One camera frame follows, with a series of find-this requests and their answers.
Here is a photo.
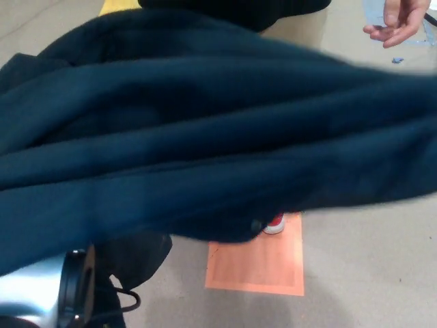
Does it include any red white left sneaker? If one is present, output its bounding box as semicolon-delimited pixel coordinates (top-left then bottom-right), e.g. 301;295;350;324
262;212;287;236

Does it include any person's bare left hand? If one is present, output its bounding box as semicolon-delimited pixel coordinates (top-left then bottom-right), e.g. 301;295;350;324
363;0;428;49

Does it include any orange rectangular floor patch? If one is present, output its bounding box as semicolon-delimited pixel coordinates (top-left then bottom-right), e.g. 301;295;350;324
204;210;305;297

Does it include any yellow floor tape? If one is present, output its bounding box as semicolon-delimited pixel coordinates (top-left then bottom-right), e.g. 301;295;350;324
98;0;139;16

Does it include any dark navy coat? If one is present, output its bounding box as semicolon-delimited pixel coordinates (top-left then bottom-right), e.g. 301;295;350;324
0;7;437;328

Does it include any black shirt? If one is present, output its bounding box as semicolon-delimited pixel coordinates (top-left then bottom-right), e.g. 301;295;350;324
137;0;333;34

